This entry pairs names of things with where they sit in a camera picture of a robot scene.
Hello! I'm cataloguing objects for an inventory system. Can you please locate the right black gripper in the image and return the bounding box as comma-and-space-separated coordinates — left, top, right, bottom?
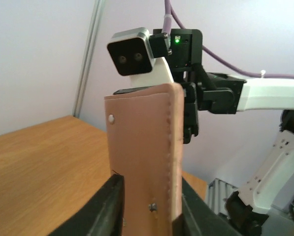
112, 82, 200, 145

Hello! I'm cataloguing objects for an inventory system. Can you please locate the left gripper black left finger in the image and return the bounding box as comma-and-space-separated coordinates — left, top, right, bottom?
49, 174, 125, 236

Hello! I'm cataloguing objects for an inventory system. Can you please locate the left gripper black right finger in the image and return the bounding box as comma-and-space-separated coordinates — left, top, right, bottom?
172, 179, 240, 236

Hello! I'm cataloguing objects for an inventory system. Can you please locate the pink leather card holder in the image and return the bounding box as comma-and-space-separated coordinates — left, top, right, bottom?
104, 83, 184, 236

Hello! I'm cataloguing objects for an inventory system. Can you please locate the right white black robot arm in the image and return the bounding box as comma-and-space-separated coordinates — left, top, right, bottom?
107, 28, 294, 236

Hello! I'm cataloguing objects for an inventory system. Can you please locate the aluminium rail base frame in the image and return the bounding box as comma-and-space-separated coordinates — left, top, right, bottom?
204, 178, 238, 216

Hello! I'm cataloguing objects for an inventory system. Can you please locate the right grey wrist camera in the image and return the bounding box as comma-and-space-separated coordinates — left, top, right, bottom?
107, 28, 174, 88

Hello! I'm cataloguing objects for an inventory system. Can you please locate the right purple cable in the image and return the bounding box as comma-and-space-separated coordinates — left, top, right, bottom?
163, 0, 294, 81

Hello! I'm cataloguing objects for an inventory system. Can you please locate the right aluminium corner post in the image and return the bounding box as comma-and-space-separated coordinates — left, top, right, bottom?
72, 0, 106, 118

